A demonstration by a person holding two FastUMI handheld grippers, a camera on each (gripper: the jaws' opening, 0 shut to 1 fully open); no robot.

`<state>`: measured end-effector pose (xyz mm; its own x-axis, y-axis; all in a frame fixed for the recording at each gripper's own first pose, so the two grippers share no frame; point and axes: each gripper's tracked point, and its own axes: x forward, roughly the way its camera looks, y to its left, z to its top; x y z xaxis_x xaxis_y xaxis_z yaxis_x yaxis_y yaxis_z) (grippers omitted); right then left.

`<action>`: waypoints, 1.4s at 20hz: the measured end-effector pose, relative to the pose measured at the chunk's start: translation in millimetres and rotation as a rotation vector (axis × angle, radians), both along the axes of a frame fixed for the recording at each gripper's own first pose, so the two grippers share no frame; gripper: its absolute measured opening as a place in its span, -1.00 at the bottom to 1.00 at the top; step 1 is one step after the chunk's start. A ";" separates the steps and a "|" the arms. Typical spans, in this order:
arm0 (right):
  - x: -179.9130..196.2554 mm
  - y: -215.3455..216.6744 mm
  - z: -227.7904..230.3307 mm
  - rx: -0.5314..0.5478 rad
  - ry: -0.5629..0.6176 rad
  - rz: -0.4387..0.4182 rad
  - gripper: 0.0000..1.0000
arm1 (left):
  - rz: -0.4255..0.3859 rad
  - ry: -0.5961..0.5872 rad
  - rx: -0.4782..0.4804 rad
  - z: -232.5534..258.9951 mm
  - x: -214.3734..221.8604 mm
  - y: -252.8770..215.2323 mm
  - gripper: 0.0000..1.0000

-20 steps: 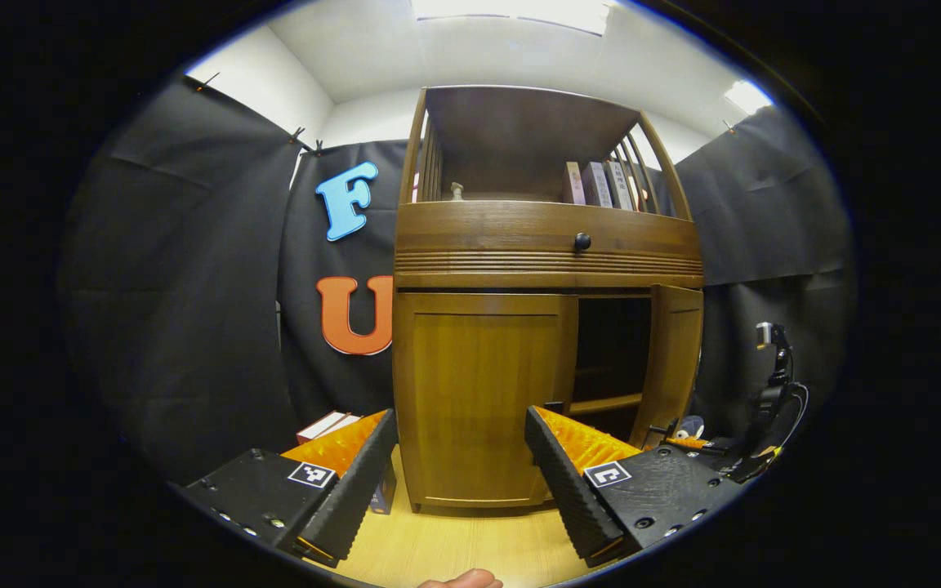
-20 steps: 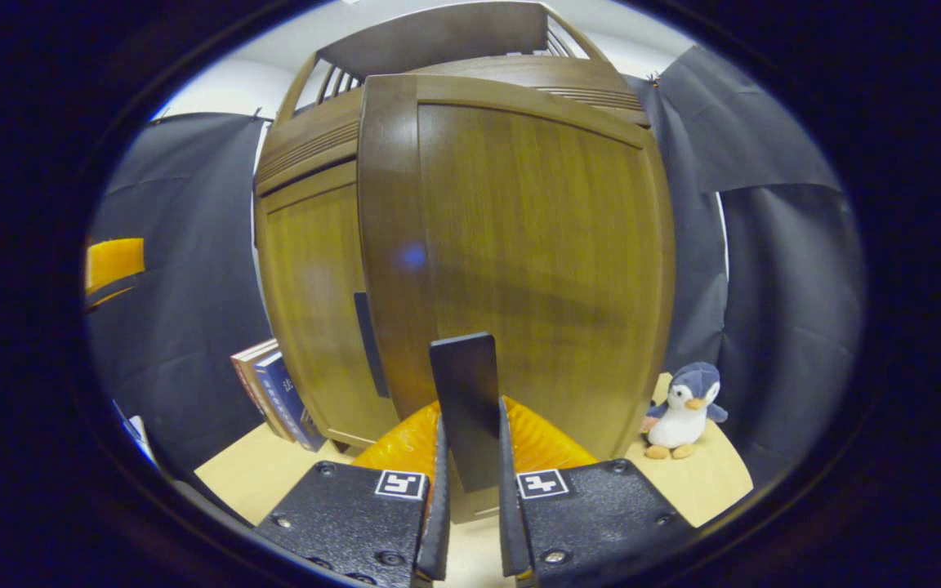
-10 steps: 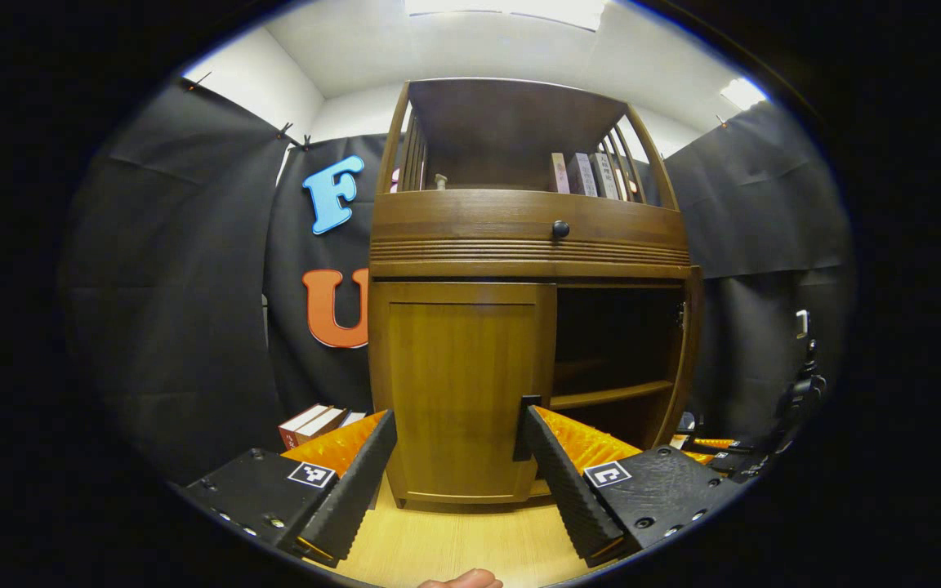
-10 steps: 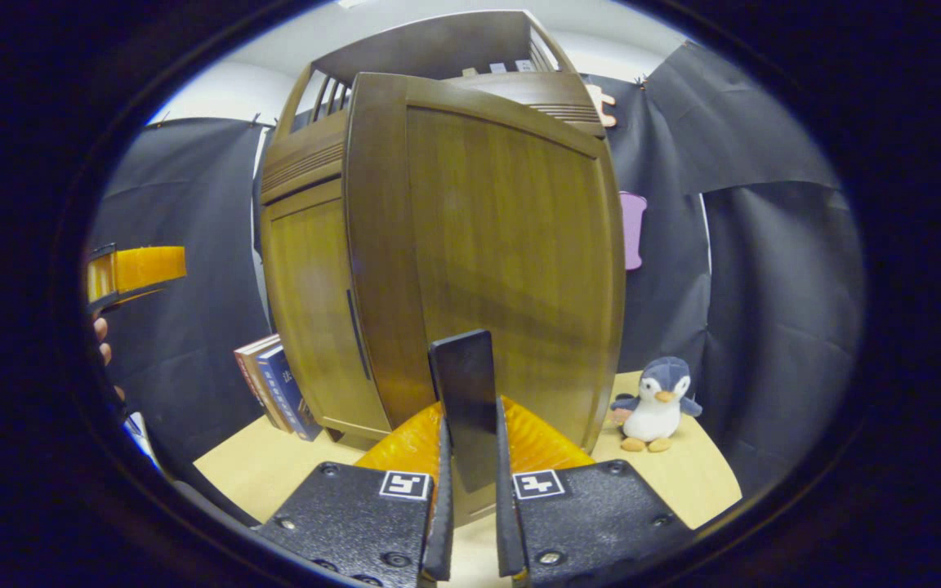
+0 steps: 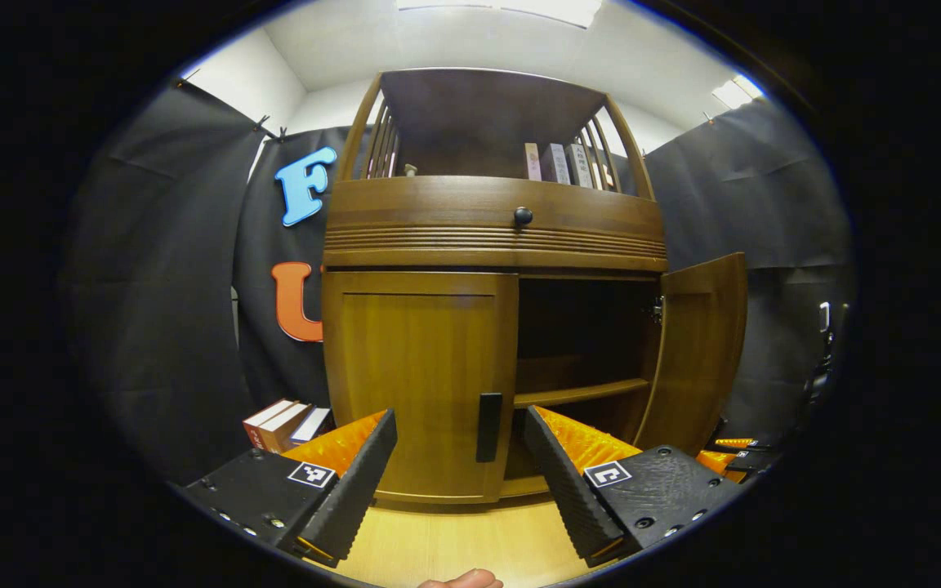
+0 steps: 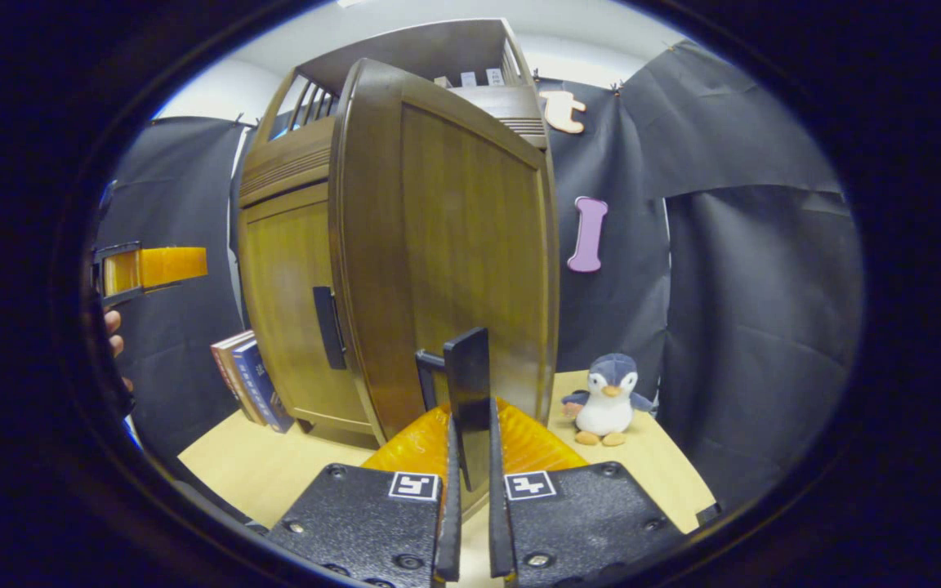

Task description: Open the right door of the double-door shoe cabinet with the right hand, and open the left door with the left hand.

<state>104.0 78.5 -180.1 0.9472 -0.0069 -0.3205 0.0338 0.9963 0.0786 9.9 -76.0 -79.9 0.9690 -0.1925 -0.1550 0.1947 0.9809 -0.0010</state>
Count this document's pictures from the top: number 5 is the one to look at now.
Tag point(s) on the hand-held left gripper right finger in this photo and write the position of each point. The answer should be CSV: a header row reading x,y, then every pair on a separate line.
x,y
564,482

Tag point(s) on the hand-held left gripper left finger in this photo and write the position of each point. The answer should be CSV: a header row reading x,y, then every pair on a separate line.
x,y
356,482

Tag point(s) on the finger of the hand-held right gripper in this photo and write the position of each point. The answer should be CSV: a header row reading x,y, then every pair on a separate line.
x,y
736,445
752,463

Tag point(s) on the wooden shoe cabinet door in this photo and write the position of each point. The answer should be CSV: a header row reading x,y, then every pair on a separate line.
x,y
699,351
413,376

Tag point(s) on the wooden double-door shoe cabinet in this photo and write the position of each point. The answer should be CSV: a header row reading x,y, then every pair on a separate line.
x,y
470,245

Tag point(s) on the wooden inner cabinet shelf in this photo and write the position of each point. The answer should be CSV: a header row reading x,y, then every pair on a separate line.
x,y
577,394

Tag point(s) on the metal door hinge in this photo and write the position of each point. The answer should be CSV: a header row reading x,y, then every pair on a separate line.
x,y
657,310

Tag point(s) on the blue spine book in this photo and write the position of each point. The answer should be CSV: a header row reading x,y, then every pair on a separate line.
x,y
311,425

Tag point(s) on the tan spine book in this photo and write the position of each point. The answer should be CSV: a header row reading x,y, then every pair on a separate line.
x,y
283,429

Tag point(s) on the red spine book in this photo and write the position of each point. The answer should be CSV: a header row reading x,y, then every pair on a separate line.
x,y
258,420

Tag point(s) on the black round drawer knob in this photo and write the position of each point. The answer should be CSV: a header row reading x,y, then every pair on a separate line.
x,y
523,216

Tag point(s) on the black backdrop cloth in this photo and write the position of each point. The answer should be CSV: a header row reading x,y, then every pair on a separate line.
x,y
160,286

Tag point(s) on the white shelf book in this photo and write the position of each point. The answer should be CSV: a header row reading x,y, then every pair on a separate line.
x,y
580,166

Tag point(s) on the grey shelf book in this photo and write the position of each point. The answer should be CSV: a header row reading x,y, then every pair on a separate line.
x,y
555,163

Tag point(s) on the small ceiling light panel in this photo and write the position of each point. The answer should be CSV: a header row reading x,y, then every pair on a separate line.
x,y
736,91

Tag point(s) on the large ceiling light panel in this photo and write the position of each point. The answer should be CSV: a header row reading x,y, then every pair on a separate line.
x,y
536,8

